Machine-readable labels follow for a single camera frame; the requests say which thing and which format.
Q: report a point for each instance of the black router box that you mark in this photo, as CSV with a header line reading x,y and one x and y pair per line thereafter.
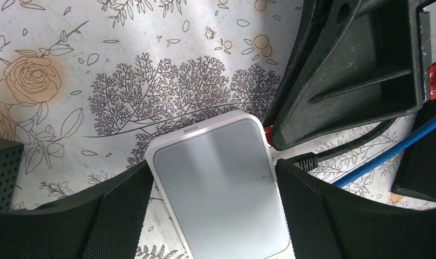
x,y
11,153

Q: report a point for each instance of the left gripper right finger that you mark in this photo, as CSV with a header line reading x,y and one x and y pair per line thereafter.
x,y
325,221

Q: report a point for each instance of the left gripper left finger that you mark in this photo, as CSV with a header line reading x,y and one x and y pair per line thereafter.
x,y
102,221

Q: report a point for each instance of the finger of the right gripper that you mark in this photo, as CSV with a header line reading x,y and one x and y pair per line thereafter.
x,y
416,175
353,63

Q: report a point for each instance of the white network switch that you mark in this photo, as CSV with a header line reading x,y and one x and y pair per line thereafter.
x,y
219,184

